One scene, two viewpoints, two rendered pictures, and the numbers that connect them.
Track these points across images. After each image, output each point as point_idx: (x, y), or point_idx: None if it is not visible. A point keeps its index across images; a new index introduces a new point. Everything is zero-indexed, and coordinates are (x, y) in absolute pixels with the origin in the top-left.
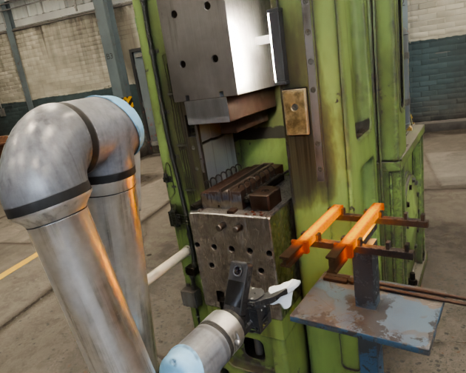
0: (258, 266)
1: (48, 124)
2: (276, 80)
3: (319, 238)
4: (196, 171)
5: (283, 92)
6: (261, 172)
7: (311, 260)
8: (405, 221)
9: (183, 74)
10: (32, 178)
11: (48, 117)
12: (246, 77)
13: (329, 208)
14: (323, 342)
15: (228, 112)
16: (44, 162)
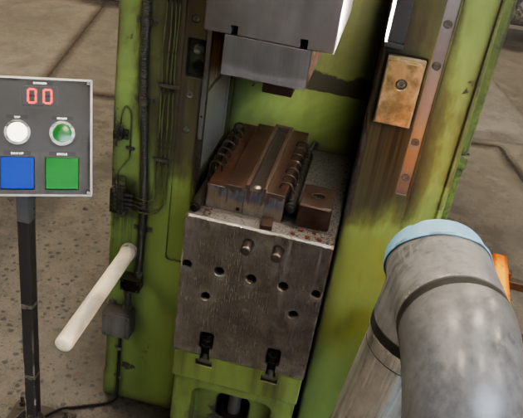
0: (290, 308)
1: (515, 343)
2: (388, 38)
3: None
4: (184, 133)
5: (391, 57)
6: (287, 150)
7: (345, 294)
8: None
9: None
10: None
11: (508, 328)
12: (342, 21)
13: None
14: (327, 396)
15: (305, 75)
16: (522, 408)
